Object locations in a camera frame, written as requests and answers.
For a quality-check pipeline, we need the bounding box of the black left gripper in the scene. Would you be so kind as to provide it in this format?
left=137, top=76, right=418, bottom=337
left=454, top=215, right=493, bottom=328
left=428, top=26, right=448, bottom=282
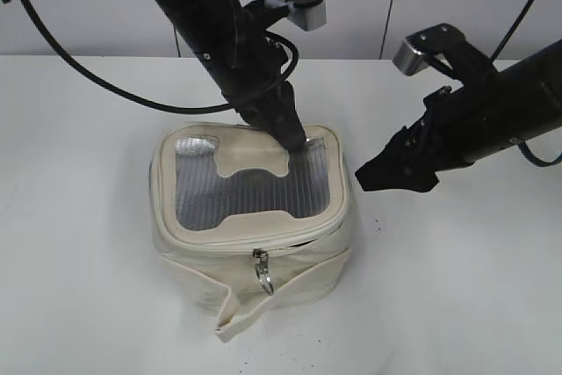
left=155, top=0, right=306, bottom=150

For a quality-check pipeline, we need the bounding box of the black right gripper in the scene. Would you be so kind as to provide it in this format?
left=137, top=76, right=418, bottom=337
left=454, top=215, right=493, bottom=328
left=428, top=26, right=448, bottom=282
left=355, top=65, right=522, bottom=193

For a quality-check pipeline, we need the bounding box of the cream bag with silver window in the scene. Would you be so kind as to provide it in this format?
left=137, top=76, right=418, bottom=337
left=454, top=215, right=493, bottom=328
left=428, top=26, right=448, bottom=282
left=148, top=122, right=354, bottom=342

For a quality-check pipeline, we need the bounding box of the metal zipper pull with ring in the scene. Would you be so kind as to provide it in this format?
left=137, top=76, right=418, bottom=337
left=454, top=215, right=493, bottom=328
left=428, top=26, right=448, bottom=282
left=253, top=249, right=275, bottom=296

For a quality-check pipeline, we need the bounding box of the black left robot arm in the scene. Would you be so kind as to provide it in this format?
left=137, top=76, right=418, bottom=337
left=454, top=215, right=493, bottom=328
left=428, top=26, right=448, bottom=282
left=2, top=0, right=306, bottom=151

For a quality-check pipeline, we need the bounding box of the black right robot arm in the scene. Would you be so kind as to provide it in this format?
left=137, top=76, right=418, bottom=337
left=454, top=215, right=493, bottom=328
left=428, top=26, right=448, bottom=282
left=355, top=34, right=561, bottom=192

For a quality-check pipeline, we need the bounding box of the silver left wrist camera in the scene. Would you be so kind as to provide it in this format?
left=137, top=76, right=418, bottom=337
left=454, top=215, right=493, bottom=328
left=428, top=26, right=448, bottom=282
left=264, top=0, right=327, bottom=32

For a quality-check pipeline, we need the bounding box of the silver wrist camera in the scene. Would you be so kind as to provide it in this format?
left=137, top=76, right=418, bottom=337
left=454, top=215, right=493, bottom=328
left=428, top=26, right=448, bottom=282
left=264, top=0, right=327, bottom=32
left=392, top=22, right=500, bottom=86

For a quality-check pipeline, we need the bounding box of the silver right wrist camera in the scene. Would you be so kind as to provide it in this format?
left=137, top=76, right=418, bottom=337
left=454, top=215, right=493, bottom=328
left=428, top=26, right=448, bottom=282
left=392, top=22, right=500, bottom=86

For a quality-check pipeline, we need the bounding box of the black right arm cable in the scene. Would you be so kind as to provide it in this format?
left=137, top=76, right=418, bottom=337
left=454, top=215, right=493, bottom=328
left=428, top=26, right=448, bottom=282
left=489, top=0, right=562, bottom=62

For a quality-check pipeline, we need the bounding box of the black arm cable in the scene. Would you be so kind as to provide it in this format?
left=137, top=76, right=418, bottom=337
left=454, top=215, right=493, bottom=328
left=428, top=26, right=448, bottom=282
left=489, top=0, right=562, bottom=62
left=0, top=0, right=299, bottom=113

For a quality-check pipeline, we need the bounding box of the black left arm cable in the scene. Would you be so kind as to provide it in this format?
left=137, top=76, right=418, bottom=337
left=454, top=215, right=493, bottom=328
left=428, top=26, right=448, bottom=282
left=0, top=0, right=299, bottom=113

